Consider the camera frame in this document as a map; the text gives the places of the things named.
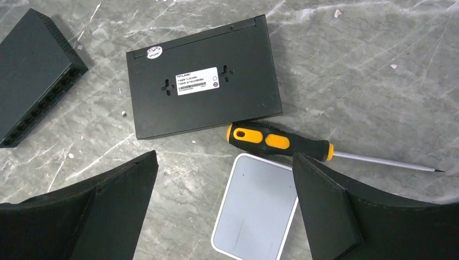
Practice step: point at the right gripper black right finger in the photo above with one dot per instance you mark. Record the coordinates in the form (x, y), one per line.
(347, 219)

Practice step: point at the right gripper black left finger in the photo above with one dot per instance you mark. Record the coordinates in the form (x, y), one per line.
(97, 218)

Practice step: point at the white rectangular router box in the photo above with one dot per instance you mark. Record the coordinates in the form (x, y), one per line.
(256, 211)

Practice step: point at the yellow black screwdriver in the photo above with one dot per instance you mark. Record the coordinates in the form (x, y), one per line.
(264, 139)

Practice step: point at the black network switch with ports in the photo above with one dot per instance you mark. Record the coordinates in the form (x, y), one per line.
(38, 66)

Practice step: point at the black network switch with label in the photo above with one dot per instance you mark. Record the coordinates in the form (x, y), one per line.
(205, 80)

